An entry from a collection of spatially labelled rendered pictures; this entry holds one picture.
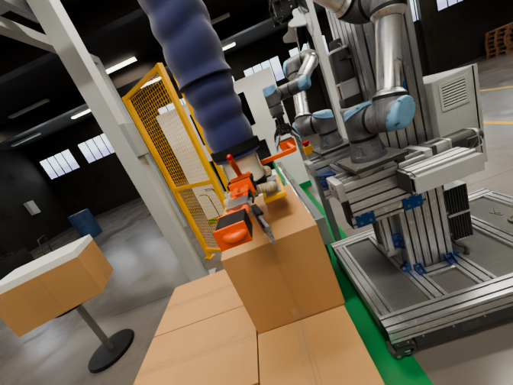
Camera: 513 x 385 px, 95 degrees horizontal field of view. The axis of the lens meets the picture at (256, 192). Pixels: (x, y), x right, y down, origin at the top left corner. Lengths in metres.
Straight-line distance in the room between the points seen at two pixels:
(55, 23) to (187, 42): 1.77
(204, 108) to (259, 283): 0.74
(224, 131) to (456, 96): 1.07
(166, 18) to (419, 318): 1.68
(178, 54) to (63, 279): 1.86
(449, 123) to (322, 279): 0.95
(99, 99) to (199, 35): 1.58
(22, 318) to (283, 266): 2.05
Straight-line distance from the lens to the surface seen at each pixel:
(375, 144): 1.13
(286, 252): 0.95
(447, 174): 1.17
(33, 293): 2.46
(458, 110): 1.49
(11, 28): 3.83
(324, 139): 1.58
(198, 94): 1.02
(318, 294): 1.10
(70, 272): 2.33
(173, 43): 1.07
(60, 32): 2.67
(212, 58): 1.05
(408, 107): 1.04
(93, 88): 2.52
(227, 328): 1.31
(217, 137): 1.01
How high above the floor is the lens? 1.39
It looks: 16 degrees down
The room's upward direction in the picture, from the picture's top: 23 degrees counter-clockwise
